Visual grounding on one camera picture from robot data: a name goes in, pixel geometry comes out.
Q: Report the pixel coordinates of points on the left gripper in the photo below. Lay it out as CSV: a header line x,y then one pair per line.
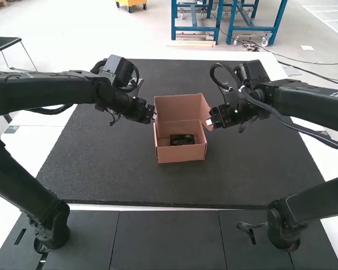
x,y
141,111

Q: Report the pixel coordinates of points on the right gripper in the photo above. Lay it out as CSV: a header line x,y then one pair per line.
x,y
226,115

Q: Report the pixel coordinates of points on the black square fan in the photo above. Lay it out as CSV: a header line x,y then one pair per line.
x,y
182,139

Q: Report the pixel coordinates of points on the cardboard box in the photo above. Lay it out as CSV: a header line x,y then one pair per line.
x,y
180,153

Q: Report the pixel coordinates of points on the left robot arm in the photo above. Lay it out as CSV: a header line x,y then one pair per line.
x,y
45,84

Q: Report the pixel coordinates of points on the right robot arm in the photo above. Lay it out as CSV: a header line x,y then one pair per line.
x,y
298,95

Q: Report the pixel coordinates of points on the black mat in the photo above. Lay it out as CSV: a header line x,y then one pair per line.
x,y
101,168

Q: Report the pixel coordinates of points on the wooden plank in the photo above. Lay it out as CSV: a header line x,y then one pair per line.
x,y
191,44

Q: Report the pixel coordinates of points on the yellow cart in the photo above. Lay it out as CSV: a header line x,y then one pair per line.
x,y
131,3

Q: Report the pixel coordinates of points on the dark base panel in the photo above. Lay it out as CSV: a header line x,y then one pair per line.
x,y
169,242
259,253
90,242

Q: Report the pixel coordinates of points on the black chair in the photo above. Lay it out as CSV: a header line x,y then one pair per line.
x,y
2,42

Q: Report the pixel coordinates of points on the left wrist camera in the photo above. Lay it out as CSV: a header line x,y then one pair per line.
x,y
117,70

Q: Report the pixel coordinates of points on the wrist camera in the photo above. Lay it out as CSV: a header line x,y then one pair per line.
x,y
250,70
117,70

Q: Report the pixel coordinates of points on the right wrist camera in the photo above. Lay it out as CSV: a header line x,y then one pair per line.
x,y
250,70

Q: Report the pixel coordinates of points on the blue metal frame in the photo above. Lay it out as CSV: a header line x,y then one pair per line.
x,y
253,29
195,28

